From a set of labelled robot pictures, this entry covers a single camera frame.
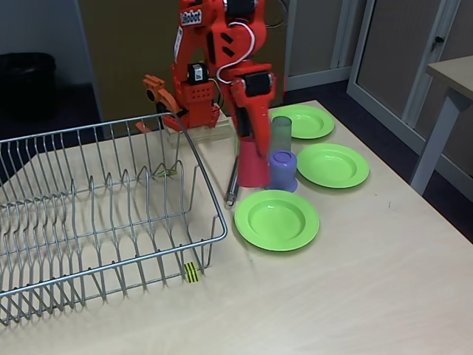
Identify grey cabinet with lock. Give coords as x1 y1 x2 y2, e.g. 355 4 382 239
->
346 0 473 175

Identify metal wire dish rack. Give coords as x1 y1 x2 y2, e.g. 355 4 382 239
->
0 112 229 327

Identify brown board panel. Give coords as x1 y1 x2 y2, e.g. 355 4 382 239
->
78 0 290 124

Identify red plastic cup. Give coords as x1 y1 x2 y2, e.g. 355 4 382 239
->
236 140 273 190

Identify beige side table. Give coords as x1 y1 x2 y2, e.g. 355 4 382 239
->
409 55 473 196

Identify purple plastic mug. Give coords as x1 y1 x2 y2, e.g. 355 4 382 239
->
268 149 299 192

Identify orange clamp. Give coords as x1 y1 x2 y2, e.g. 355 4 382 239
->
135 73 186 134

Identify green whisk with steel handle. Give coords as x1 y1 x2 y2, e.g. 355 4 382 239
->
225 155 241 207

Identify black trash bin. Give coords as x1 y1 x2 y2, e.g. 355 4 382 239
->
0 53 57 121

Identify smoky translucent plastic cup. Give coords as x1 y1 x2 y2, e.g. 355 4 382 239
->
271 116 293 152

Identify green plastic plate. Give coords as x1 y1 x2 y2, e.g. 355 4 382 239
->
296 143 370 190
234 190 321 253
272 104 336 141

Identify wooden base block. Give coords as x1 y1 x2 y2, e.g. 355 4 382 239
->
164 112 237 149

